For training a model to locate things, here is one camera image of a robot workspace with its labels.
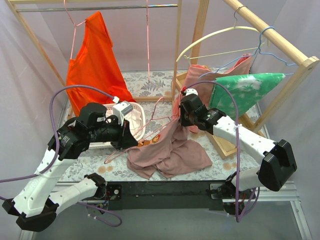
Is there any white plastic laundry basket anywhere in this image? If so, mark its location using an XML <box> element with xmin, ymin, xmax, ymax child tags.
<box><xmin>89</xmin><ymin>102</ymin><xmax>146</xmax><ymax>150</ymax></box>

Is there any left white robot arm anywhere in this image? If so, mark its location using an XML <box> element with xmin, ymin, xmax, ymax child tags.
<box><xmin>2</xmin><ymin>101</ymin><xmax>138</xmax><ymax>232</ymax></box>

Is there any black base bar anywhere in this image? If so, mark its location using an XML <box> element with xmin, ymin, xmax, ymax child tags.
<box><xmin>106</xmin><ymin>180</ymin><xmax>236</xmax><ymax>211</ymax></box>

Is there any right wooden clothes rack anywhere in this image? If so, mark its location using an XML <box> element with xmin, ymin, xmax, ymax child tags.
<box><xmin>174</xmin><ymin>0</ymin><xmax>320</xmax><ymax>161</ymax></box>

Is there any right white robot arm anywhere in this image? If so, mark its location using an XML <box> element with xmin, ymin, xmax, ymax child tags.
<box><xmin>179</xmin><ymin>92</ymin><xmax>297</xmax><ymax>199</ymax></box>

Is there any blue wire hanger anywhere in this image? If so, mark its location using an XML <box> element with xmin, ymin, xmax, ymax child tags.
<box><xmin>198</xmin><ymin>26</ymin><xmax>298</xmax><ymax>81</ymax></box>

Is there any wooden clothes rack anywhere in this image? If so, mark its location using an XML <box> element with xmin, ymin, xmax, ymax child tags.
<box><xmin>174</xmin><ymin>0</ymin><xmax>320</xmax><ymax>161</ymax></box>
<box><xmin>4</xmin><ymin>0</ymin><xmax>183</xmax><ymax>120</ymax></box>

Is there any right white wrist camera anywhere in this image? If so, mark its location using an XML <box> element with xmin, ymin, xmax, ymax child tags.
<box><xmin>180</xmin><ymin>87</ymin><xmax>198</xmax><ymax>96</ymax></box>

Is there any orange t shirt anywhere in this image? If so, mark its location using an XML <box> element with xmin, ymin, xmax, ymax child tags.
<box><xmin>66</xmin><ymin>11</ymin><xmax>135</xmax><ymax>102</ymax></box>

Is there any salmon pink shirt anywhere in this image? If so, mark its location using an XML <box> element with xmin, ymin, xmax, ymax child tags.
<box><xmin>172</xmin><ymin>53</ymin><xmax>253</xmax><ymax>135</ymax></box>

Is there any pink hanger holding orange shirt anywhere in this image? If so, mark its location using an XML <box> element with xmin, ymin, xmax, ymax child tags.
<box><xmin>63</xmin><ymin>0</ymin><xmax>86</xmax><ymax>59</ymax></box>

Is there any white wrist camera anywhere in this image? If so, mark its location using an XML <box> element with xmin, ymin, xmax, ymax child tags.
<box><xmin>180</xmin><ymin>87</ymin><xmax>198</xmax><ymax>96</ymax></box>
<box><xmin>112</xmin><ymin>96</ymin><xmax>133</xmax><ymax>126</ymax></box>

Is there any floral table mat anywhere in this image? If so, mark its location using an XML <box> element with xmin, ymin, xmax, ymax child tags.
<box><xmin>47</xmin><ymin>70</ymin><xmax>272</xmax><ymax>182</ymax></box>

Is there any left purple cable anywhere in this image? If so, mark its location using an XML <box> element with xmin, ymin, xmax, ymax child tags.
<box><xmin>0</xmin><ymin>84</ymin><xmax>123</xmax><ymax>228</ymax></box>

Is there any left wooden clothes rack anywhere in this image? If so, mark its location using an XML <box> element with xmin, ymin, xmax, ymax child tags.
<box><xmin>4</xmin><ymin>0</ymin><xmax>183</xmax><ymax>120</ymax></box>

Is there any dusty pink t shirt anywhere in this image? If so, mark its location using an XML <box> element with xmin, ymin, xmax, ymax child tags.
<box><xmin>127</xmin><ymin>117</ymin><xmax>212</xmax><ymax>179</ymax></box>

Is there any green tie dye shirt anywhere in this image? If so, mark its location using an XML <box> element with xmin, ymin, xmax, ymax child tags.
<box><xmin>208</xmin><ymin>73</ymin><xmax>286</xmax><ymax>120</ymax></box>

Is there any pale pink cloth in basket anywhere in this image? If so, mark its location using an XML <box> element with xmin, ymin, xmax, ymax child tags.
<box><xmin>104</xmin><ymin>109</ymin><xmax>144</xmax><ymax>131</ymax></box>

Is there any pink hanger seen edge on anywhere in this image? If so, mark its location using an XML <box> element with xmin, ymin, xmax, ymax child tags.
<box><xmin>145</xmin><ymin>0</ymin><xmax>151</xmax><ymax>83</ymax></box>

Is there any pink wire hanger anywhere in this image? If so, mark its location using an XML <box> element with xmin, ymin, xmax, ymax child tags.
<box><xmin>103</xmin><ymin>96</ymin><xmax>181</xmax><ymax>165</ymax></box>

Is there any cream plastic hanger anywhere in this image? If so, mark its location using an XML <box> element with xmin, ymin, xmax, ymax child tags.
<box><xmin>175</xmin><ymin>5</ymin><xmax>259</xmax><ymax>64</ymax></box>

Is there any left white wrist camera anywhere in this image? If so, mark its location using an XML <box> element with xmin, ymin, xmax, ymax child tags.
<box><xmin>112</xmin><ymin>96</ymin><xmax>133</xmax><ymax>126</ymax></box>

